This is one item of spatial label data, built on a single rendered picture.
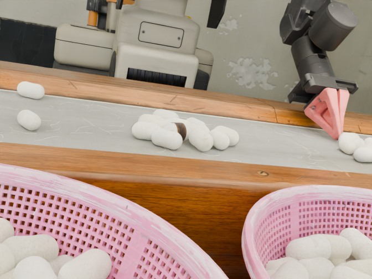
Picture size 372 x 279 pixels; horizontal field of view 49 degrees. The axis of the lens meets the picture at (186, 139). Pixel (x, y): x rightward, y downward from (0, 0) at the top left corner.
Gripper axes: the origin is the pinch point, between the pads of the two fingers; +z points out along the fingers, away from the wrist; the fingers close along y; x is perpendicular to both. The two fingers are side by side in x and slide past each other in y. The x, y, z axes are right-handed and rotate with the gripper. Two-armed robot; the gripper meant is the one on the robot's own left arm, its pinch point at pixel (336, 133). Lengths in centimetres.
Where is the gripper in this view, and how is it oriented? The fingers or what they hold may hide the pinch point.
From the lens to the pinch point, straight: 69.9
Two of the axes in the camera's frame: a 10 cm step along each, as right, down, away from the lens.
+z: 0.9, 8.4, -5.4
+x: -3.1, 5.4, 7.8
